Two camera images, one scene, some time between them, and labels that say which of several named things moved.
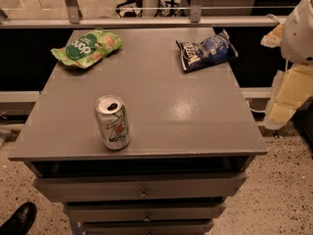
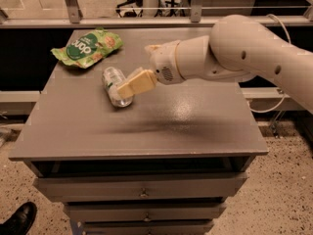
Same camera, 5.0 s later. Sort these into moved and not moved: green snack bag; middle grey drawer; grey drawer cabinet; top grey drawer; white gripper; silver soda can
Moved: silver soda can; white gripper
Not moved: middle grey drawer; top grey drawer; green snack bag; grey drawer cabinet
